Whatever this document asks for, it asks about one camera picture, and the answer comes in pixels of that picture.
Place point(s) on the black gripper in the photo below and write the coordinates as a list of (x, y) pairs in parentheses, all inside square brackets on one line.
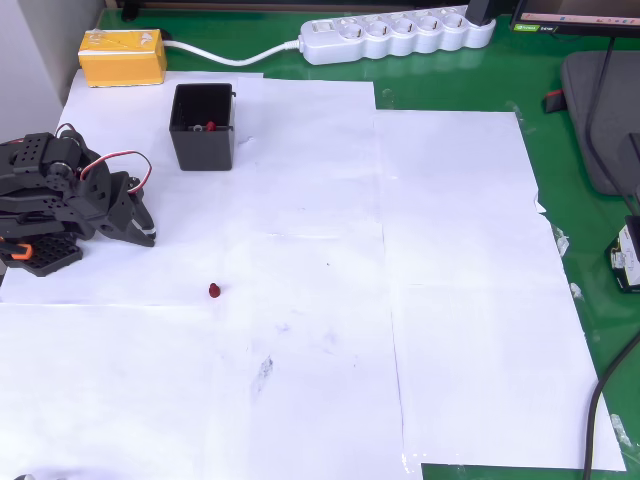
[(121, 207)]

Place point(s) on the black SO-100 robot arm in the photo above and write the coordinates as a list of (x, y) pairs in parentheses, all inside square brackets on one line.
[(30, 200)]

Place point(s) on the black square container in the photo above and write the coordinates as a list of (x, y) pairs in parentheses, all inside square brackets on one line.
[(205, 150)]

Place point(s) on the yellow cardboard box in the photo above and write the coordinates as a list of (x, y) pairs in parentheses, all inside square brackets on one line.
[(120, 65)]

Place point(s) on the small black white box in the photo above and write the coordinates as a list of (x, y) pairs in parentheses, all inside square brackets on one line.
[(625, 255)]

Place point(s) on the orange table clamp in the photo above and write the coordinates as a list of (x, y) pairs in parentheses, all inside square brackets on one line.
[(20, 252)]

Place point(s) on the white taped paper cover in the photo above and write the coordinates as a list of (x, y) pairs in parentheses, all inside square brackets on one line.
[(325, 300)]

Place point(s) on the white power strip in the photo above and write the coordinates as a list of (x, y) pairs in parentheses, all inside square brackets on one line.
[(400, 40)]

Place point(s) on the black plug adapter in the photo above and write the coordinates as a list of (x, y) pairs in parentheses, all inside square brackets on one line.
[(480, 10)]

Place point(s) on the red and black tab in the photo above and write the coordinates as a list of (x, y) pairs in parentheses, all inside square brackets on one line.
[(555, 101)]

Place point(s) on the screen with green sticker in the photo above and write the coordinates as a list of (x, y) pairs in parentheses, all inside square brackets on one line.
[(575, 15)]

